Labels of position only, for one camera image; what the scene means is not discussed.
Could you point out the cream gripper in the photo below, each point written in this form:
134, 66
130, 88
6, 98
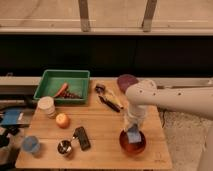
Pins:
130, 121

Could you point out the blue sponge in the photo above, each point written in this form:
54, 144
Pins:
133, 134

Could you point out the red bowl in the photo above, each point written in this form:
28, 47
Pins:
132, 148

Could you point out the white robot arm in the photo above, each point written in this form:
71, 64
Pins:
196, 100

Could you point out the purple bowl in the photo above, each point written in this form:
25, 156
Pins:
126, 80

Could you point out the yellow corn toy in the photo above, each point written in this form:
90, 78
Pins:
111, 97

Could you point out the black remote control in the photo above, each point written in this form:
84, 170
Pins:
80, 133

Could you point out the dark grapes bunch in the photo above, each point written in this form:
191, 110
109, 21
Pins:
68, 94

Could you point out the orange apple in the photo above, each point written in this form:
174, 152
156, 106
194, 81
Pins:
62, 120

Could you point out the metal measuring cup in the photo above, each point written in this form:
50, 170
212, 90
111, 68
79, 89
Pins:
65, 147

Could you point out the green plastic tray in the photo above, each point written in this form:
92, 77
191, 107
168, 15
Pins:
52, 80

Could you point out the orange carrot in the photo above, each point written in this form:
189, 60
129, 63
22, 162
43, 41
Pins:
61, 90

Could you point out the white stacked cups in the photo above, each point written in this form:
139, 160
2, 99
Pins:
47, 106

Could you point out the blue plastic cup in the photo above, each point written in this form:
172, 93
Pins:
31, 144

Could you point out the blue box on floor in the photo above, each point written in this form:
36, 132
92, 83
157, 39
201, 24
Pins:
15, 117

